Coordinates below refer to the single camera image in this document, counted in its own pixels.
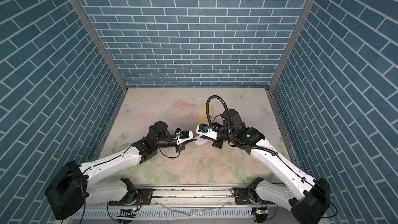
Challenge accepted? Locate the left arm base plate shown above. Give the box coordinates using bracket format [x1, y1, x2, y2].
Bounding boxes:
[108, 188, 153, 206]

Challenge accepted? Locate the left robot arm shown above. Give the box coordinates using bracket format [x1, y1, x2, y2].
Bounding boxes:
[45, 121, 197, 220]

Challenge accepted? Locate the left corner aluminium post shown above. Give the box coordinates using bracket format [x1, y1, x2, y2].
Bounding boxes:
[69, 0, 128, 93]

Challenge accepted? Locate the right corner aluminium post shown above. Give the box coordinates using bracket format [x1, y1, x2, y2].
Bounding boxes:
[268, 0, 315, 92]

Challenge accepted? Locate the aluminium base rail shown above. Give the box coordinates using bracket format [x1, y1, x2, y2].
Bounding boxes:
[77, 181, 301, 209]

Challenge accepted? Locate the white letter blue border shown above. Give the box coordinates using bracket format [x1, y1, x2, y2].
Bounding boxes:
[191, 136, 209, 146]

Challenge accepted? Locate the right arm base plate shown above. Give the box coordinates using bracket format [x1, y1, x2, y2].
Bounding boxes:
[231, 187, 276, 205]

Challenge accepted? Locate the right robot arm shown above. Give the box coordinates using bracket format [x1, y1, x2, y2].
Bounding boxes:
[196, 109, 331, 224]

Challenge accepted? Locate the corner aluminium post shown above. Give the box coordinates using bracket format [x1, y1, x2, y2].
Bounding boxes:
[268, 0, 315, 92]
[69, 0, 128, 93]

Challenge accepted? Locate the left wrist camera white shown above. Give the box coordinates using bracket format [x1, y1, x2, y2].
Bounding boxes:
[175, 129, 194, 145]

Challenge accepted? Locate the yellow envelope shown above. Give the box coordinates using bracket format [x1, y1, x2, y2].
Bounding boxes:
[198, 105, 216, 124]

